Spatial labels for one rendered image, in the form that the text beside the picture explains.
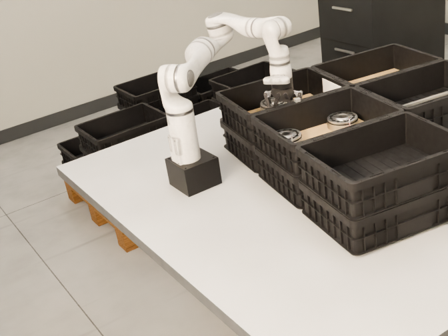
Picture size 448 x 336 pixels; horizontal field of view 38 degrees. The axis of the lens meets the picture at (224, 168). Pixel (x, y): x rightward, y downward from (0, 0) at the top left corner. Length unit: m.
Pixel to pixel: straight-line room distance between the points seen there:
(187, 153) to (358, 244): 0.69
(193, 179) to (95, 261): 1.24
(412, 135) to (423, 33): 2.06
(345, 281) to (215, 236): 0.44
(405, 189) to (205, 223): 0.62
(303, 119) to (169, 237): 0.62
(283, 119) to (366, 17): 1.68
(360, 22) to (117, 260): 1.87
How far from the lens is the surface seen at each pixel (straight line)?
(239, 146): 2.31
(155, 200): 2.19
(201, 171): 2.15
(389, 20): 3.83
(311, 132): 2.20
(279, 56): 2.20
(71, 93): 5.14
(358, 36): 3.84
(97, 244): 3.41
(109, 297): 3.00
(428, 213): 1.85
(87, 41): 5.11
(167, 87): 2.07
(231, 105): 2.25
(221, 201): 2.11
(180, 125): 2.10
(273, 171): 2.09
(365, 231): 1.75
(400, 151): 2.04
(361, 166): 1.96
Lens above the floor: 1.72
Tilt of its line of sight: 26 degrees down
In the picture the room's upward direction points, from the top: 9 degrees counter-clockwise
